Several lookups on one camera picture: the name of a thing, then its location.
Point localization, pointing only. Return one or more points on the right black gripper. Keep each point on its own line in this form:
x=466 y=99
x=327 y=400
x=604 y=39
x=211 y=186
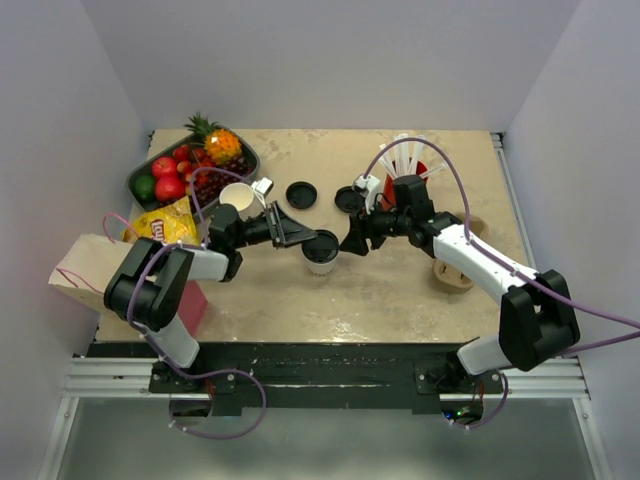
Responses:
x=362 y=228

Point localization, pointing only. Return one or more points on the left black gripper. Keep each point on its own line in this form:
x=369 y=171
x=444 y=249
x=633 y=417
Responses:
x=286 y=230

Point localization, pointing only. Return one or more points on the black cup lid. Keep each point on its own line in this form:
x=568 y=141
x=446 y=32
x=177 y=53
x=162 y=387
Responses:
x=323 y=249
x=347 y=200
x=301 y=195

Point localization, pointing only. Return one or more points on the white paper cup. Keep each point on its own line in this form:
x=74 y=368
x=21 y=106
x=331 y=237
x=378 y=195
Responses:
x=321 y=268
x=242 y=197

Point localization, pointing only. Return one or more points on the brown paper bag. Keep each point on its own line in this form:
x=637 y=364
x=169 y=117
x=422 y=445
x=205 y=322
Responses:
x=85 y=271

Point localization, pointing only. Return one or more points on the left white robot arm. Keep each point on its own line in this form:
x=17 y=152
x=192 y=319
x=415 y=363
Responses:
x=148 y=286

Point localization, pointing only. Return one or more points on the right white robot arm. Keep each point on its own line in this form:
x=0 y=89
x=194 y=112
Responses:
x=536 y=323

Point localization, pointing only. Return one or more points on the red straw holder cup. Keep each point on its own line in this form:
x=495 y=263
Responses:
x=420 y=170

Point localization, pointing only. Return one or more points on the white wrapped straws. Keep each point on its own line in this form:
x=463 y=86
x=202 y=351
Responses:
x=402 y=158

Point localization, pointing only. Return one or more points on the grey fruit tray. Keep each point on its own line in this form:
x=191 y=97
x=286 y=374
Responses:
x=184 y=169

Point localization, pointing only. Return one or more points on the purple grape bunch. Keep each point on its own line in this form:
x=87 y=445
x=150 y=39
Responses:
x=209 y=184

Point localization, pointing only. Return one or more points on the yellow chips bag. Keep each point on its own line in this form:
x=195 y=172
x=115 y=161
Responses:
x=172 y=223

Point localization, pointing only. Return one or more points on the cardboard cup carrier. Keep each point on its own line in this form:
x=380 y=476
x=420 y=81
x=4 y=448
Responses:
x=450 y=277

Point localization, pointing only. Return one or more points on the red apple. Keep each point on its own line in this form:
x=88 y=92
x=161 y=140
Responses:
x=164 y=166
x=169 y=188

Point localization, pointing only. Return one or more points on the green lime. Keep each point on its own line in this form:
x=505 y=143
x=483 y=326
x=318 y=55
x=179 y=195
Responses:
x=144 y=188

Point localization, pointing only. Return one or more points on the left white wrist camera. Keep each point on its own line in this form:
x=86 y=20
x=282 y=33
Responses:
x=262 y=187

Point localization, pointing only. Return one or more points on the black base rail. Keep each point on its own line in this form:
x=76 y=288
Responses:
x=237 y=375

